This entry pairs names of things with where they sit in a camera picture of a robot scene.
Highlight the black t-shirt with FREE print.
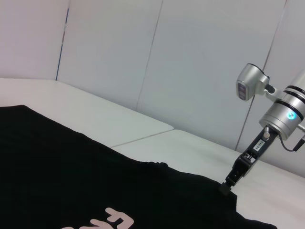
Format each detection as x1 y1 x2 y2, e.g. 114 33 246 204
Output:
0 104 278 229

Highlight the right arm cable with plug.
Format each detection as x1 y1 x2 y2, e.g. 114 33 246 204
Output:
277 126 305 152

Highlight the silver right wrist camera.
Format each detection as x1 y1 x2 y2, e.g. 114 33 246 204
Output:
235 63 286 101

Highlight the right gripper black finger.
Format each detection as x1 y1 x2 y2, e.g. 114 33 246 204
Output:
234 162 254 188
219 157 246 195

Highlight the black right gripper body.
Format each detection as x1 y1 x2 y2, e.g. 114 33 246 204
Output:
238 127 279 166

